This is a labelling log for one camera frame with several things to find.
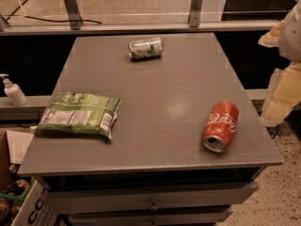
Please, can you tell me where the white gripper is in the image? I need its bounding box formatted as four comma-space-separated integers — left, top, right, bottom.
258, 0, 301, 127

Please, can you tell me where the red coke can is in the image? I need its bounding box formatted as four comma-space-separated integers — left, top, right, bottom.
202, 101, 239, 153

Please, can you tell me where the green white 7up can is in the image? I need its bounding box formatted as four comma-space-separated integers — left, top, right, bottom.
128, 37, 164, 59

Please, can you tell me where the grey drawer cabinet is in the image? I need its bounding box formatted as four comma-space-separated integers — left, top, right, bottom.
19, 33, 282, 226

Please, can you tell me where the top drawer knob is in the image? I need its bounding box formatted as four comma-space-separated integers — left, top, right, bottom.
149, 200, 159, 211

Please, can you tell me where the green chip bag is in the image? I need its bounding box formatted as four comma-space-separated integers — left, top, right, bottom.
38, 91, 121, 139

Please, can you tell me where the white pump bottle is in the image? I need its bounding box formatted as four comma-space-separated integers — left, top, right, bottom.
0, 73, 27, 106

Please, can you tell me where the brown cardboard box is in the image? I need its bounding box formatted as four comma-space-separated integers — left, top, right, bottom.
0, 133, 14, 190

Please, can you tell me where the white cardboard box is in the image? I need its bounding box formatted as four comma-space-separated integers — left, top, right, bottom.
11, 182, 57, 226

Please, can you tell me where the right metal rail post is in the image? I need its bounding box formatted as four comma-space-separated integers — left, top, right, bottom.
188, 0, 203, 27

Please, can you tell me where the metal rail post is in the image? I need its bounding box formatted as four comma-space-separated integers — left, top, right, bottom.
188, 0, 203, 27
63, 0, 83, 30

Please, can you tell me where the left metal rail post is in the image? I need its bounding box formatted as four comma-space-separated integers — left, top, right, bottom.
63, 0, 83, 30

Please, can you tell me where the black cable on floor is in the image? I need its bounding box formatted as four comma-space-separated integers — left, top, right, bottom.
6, 0, 103, 25

